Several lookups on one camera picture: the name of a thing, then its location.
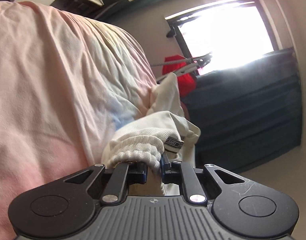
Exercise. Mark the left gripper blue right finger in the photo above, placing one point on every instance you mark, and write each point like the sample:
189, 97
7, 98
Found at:
183, 175

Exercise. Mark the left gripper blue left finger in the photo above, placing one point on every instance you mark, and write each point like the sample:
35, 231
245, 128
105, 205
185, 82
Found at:
122, 176

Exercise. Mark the cream white zip hoodie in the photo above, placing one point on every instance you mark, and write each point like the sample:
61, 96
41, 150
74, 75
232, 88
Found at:
164, 129

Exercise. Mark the teal right curtain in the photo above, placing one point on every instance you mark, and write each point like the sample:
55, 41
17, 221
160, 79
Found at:
248, 115

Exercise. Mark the pastel tie-dye bed sheet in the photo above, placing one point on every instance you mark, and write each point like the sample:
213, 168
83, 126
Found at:
67, 83

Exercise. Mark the dark framed window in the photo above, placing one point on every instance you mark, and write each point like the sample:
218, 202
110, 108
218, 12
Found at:
234, 32

